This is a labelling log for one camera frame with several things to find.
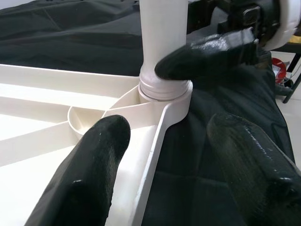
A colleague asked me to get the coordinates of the red round object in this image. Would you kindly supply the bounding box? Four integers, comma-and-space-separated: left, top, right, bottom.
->
272, 57, 288, 83

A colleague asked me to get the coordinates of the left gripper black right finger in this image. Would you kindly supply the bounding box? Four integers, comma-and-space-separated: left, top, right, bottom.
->
206, 113, 301, 226

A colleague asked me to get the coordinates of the black cloth table cover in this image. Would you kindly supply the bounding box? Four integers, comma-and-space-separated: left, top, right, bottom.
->
0, 0, 297, 226

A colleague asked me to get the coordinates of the white plastic table leg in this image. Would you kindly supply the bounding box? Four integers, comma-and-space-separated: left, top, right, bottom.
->
138, 0, 191, 99

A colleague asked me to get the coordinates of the white plastic table top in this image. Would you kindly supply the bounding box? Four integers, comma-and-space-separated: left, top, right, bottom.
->
0, 63, 193, 226

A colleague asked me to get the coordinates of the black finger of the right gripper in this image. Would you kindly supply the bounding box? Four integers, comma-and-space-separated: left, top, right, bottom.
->
154, 27, 258, 81

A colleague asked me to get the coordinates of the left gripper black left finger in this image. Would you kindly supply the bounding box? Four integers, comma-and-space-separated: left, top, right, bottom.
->
24, 114, 131, 226

